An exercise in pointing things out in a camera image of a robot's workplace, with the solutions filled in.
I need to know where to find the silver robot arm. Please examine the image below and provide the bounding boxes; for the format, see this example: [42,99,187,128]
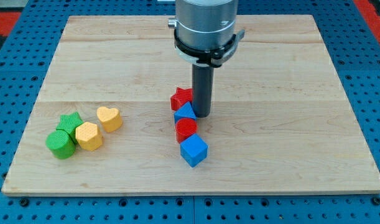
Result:
[168,0,244,68]

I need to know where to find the yellow hexagon block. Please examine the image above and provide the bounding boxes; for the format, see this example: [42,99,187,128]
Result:
[75,122,103,151]

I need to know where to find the blue triangle block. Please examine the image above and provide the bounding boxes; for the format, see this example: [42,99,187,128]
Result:
[174,102,197,123]

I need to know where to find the red cylinder block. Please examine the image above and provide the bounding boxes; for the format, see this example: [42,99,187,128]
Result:
[175,118,198,143]

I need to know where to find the red star block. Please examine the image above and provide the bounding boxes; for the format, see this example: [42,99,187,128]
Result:
[170,87,193,111]

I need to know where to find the blue cube block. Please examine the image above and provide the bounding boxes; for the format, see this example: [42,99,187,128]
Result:
[180,134,208,167]

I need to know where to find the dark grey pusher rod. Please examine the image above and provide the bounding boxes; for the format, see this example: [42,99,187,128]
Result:
[192,65,214,118]

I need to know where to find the yellow heart block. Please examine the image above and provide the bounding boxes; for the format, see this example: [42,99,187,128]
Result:
[96,106,123,133]

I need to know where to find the wooden board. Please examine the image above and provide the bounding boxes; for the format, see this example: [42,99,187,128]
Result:
[1,15,380,197]

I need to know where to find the green star block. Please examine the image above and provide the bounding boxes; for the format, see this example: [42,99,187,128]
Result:
[56,112,83,144]

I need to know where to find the green cylinder block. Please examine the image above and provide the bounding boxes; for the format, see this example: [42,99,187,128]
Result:
[45,130,76,159]

